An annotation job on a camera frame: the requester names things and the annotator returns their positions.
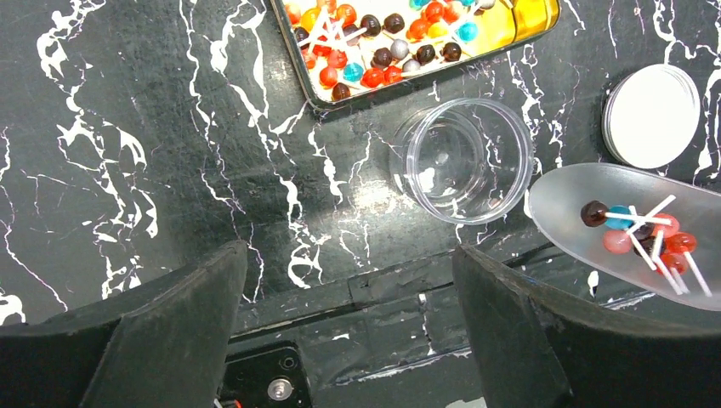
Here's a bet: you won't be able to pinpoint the white round jar lid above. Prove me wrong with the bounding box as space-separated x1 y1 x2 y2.
602 64 701 169

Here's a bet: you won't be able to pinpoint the lollipops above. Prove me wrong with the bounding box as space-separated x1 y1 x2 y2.
580 194 712 298

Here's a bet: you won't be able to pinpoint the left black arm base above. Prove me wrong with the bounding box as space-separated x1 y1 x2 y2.
214 342 313 408

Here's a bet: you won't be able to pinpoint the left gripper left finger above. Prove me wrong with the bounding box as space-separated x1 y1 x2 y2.
1 240 247 407

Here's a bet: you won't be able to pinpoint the translucent plastic scoop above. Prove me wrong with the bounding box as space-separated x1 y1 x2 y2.
527 163 720 311

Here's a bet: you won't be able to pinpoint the clear plastic jar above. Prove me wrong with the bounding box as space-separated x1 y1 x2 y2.
389 98 534 225

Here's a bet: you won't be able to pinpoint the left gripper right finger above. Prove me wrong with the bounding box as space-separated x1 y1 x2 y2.
452 246 720 407

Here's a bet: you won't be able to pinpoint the tin tray of lollipops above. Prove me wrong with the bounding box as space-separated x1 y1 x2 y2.
271 1 561 111

